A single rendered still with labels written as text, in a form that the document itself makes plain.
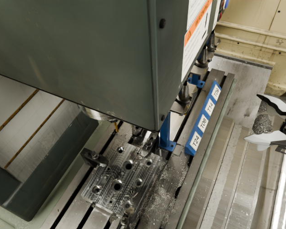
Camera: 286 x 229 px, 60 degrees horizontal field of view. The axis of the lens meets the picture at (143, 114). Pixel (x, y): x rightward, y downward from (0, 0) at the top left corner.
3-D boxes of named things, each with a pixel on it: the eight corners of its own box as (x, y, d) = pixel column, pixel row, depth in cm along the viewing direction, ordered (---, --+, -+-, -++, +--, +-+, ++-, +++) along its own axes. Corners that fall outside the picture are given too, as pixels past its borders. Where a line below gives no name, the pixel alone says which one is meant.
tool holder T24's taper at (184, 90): (181, 89, 98) (182, 77, 93) (191, 93, 96) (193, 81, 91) (175, 97, 96) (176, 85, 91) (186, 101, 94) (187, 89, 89)
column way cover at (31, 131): (83, 111, 137) (49, 29, 96) (24, 187, 113) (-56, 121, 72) (76, 107, 139) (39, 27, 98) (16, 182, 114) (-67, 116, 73)
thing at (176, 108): (189, 106, 95) (189, 105, 94) (184, 116, 92) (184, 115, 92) (172, 101, 97) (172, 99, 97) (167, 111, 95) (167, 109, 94)
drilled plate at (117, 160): (162, 161, 111) (162, 156, 107) (132, 224, 96) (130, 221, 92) (117, 143, 119) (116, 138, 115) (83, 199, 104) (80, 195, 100)
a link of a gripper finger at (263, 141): (244, 158, 61) (280, 151, 61) (250, 146, 56) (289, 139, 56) (239, 147, 63) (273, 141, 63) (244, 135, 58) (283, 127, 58)
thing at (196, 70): (207, 69, 106) (207, 67, 106) (203, 77, 104) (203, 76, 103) (191, 65, 109) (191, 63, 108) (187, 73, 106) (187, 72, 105)
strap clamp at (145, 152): (159, 144, 121) (158, 127, 109) (147, 167, 115) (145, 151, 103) (153, 141, 122) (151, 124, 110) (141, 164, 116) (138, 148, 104)
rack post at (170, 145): (176, 143, 121) (179, 105, 97) (172, 152, 118) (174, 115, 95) (157, 136, 124) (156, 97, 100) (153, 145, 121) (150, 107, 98)
